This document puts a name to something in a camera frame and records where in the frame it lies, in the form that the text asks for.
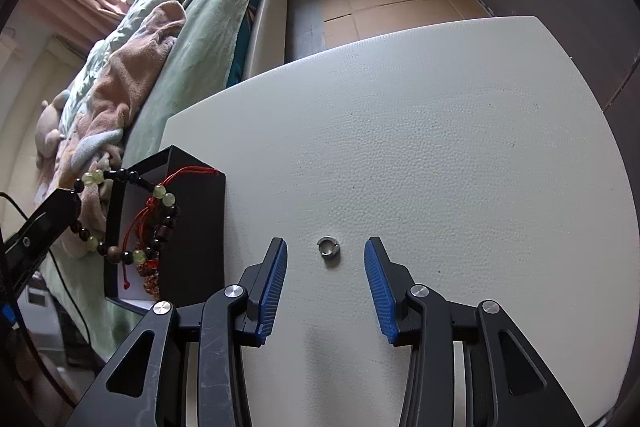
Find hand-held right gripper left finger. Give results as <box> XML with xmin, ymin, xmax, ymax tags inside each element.
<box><xmin>65</xmin><ymin>237</ymin><xmax>289</xmax><ymax>427</ymax></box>

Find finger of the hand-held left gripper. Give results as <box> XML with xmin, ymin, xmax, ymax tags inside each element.
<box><xmin>0</xmin><ymin>289</ymin><xmax>23</xmax><ymax>333</ymax></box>
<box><xmin>0</xmin><ymin>188</ymin><xmax>83</xmax><ymax>303</ymax></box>

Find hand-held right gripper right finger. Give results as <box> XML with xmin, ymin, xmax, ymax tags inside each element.
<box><xmin>363</xmin><ymin>236</ymin><xmax>586</xmax><ymax>427</ymax></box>

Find silver ring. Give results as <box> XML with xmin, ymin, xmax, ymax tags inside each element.
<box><xmin>317</xmin><ymin>235</ymin><xmax>342</xmax><ymax>266</ymax></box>

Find dark and green bead bracelet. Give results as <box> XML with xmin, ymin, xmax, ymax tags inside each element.
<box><xmin>72</xmin><ymin>168</ymin><xmax>181</xmax><ymax>269</ymax></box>

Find black jewelry box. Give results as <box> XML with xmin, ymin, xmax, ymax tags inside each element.
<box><xmin>102</xmin><ymin>145</ymin><xmax>227</xmax><ymax>309</ymax></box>

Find beige plush toy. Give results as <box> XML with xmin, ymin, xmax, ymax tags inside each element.
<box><xmin>34</xmin><ymin>89</ymin><xmax>72</xmax><ymax>168</ymax></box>

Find brown fleece blanket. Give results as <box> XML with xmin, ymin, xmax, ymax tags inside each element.
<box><xmin>35</xmin><ymin>1</ymin><xmax>188</xmax><ymax>258</ymax></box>

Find green bed with pillows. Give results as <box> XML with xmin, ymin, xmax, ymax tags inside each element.
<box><xmin>42</xmin><ymin>0</ymin><xmax>281</xmax><ymax>360</ymax></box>

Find flattened cardboard sheets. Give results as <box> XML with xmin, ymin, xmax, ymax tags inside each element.
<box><xmin>322</xmin><ymin>0</ymin><xmax>489</xmax><ymax>54</ymax></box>

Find black cable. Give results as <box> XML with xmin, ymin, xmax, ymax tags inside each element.
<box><xmin>0</xmin><ymin>192</ymin><xmax>93</xmax><ymax>348</ymax></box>

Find red cord bracelet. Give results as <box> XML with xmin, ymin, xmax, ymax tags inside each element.
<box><xmin>121</xmin><ymin>165</ymin><xmax>222</xmax><ymax>294</ymax></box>

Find white bed frame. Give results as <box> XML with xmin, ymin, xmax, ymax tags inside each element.
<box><xmin>242</xmin><ymin>0</ymin><xmax>292</xmax><ymax>80</ymax></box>

